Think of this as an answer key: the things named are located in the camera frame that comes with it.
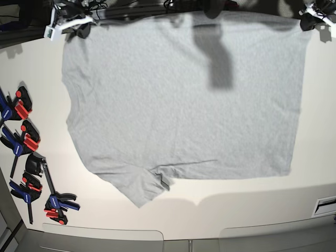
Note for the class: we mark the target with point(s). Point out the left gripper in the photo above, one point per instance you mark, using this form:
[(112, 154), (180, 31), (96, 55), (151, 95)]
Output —
[(308, 22)]

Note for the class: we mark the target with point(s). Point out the grey T-shirt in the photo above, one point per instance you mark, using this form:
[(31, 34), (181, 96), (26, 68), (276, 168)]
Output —
[(204, 99)]

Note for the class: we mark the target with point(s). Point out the blue red clamp top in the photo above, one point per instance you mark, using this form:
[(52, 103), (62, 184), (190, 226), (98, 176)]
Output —
[(16, 109)]

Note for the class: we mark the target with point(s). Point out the blue red clamp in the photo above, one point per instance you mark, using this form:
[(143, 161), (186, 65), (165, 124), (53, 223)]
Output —
[(29, 190), (16, 109), (23, 144)]

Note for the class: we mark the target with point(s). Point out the long bar clamp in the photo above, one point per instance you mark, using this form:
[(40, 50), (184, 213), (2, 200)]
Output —
[(57, 203)]

